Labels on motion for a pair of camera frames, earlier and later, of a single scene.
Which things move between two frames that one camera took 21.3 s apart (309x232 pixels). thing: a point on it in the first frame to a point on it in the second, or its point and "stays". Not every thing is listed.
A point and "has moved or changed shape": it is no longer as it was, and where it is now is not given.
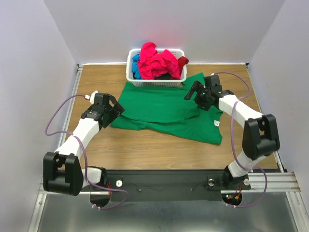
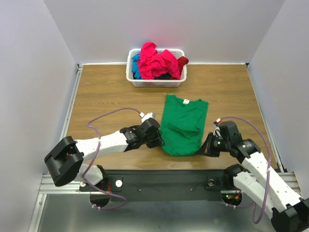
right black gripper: x=197 y=91 to x=209 y=147
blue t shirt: x=134 y=60 stays
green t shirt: x=165 y=110 has moved or changed shape
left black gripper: x=117 y=108 to x=158 y=142
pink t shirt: x=152 y=64 stays
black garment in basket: x=166 y=76 stays
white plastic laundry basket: x=154 y=82 stays
